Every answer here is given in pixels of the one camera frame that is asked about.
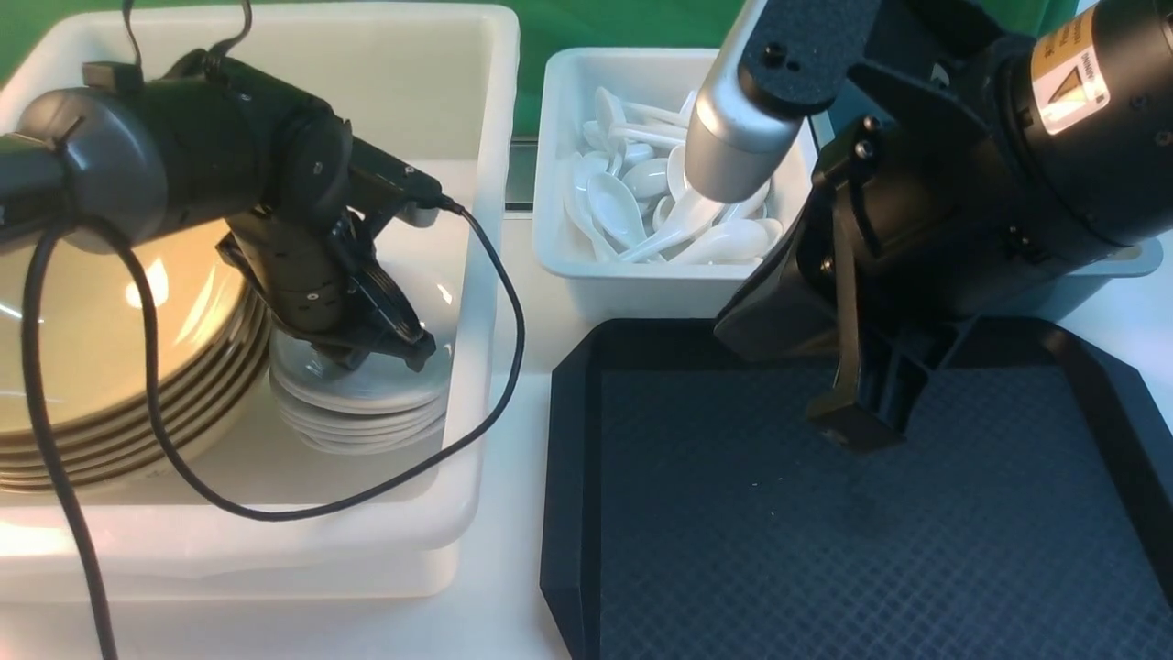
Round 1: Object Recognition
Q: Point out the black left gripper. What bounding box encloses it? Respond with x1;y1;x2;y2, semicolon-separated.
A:
218;210;436;372

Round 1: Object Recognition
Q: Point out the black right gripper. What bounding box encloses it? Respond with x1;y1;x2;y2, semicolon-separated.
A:
713;55;1137;453

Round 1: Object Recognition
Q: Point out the white square sauce dish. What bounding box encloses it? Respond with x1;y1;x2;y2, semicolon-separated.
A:
270;261;459;415

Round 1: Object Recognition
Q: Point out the white soup spoon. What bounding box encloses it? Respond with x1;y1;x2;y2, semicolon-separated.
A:
619;189;726;263

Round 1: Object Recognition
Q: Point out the beige noodle bowl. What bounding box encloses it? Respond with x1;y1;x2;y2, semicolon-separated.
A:
1;222;244;435

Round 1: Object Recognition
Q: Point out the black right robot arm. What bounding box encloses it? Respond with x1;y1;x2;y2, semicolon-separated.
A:
687;1;1169;453

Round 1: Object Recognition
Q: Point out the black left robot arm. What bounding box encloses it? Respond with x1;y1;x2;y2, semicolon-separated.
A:
4;49;443;370

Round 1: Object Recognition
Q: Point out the stacked beige bowl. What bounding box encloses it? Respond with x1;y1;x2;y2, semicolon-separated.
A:
0;348;274;492
4;322;269;494
53;290;267;453
56;312;269;468
4;297;269;488

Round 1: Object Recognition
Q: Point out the bottom stacked beige bowl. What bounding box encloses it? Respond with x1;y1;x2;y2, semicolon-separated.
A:
0;348;274;492

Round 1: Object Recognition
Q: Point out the white spoon left bowl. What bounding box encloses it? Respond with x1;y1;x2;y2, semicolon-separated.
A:
587;172;649;250

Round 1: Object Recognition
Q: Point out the top stacked beige bowl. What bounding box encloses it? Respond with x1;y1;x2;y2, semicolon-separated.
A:
53;290;267;453

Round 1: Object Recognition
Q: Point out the top stacked white dish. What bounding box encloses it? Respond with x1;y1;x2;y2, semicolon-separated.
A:
269;379;445;433

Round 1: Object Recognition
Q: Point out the stacked white dish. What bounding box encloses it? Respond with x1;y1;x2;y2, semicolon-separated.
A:
272;390;445;437
269;379;445;433
278;411;445;456
277;404;445;454

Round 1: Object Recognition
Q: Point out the bottom stacked white dish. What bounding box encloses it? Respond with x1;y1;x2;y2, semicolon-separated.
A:
278;411;445;456

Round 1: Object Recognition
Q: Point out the white spoon front right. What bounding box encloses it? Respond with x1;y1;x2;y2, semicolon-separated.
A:
669;220;771;266

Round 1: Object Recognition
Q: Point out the black serving tray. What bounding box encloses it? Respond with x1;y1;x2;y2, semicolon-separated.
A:
540;318;1172;659

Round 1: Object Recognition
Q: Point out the white spoon bin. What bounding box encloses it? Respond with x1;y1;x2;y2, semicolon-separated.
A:
533;49;818;322

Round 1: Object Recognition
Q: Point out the white spoon far left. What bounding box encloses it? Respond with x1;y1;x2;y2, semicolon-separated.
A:
563;154;619;261

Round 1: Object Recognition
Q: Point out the large white plastic tub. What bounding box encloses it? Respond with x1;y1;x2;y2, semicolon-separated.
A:
0;4;521;603

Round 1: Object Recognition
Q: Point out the grey-blue chopstick bin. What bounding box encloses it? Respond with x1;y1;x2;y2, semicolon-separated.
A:
799;48;1162;319

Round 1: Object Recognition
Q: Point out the long white spoon top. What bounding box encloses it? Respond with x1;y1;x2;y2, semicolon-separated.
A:
606;124;687;149

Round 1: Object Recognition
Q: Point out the white spoon back thin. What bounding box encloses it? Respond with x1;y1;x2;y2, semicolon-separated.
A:
621;102;691;128

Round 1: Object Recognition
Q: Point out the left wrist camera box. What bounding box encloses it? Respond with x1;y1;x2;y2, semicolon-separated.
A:
348;137;455;237

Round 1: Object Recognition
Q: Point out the black cable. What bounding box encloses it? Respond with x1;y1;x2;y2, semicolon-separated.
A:
20;0;526;660

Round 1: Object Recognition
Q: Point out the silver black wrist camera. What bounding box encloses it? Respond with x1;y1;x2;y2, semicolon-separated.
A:
685;1;881;204

